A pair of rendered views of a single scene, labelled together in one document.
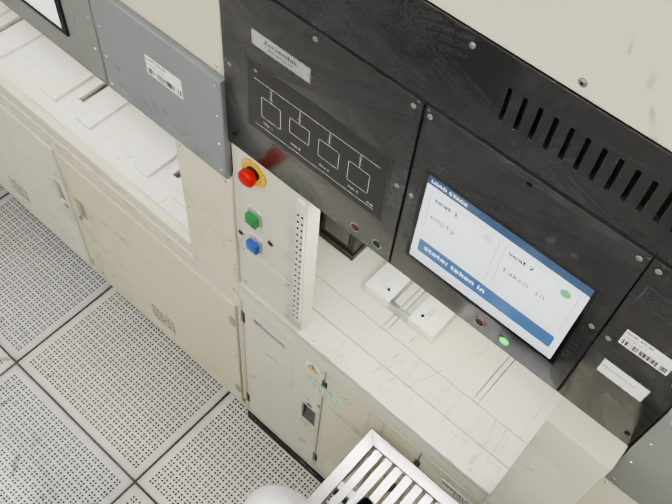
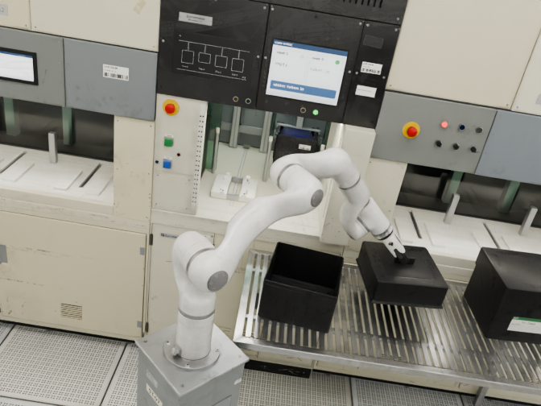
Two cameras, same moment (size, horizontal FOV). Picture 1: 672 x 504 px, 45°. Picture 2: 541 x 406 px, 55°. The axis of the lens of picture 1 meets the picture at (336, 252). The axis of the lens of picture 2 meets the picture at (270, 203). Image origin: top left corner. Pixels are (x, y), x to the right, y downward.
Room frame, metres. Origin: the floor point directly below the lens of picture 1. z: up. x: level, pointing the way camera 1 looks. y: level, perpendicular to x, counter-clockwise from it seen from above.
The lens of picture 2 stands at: (-0.91, 1.01, 2.07)
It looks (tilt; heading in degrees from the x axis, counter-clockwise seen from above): 28 degrees down; 323
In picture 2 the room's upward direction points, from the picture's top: 10 degrees clockwise
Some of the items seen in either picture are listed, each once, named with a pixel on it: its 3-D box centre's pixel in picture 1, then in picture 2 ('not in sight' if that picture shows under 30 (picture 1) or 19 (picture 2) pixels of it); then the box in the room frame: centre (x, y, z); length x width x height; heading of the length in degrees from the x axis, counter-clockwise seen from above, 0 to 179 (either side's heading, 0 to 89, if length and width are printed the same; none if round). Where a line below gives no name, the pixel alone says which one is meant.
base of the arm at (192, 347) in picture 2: not in sight; (194, 329); (0.25, 0.36, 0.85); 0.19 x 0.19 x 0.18
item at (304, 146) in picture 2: not in sight; (295, 141); (1.15, -0.63, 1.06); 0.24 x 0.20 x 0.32; 54
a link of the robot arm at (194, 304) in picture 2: not in sight; (195, 271); (0.28, 0.36, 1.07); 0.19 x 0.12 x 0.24; 1
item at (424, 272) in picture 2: not in sight; (401, 270); (0.18, -0.52, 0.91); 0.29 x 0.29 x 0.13; 61
